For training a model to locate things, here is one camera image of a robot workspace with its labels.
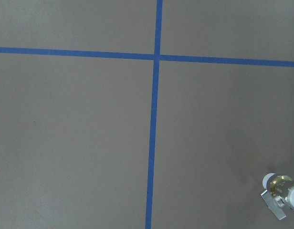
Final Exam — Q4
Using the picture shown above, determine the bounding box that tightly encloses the brass PPR ball valve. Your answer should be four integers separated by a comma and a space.
261, 173, 294, 220

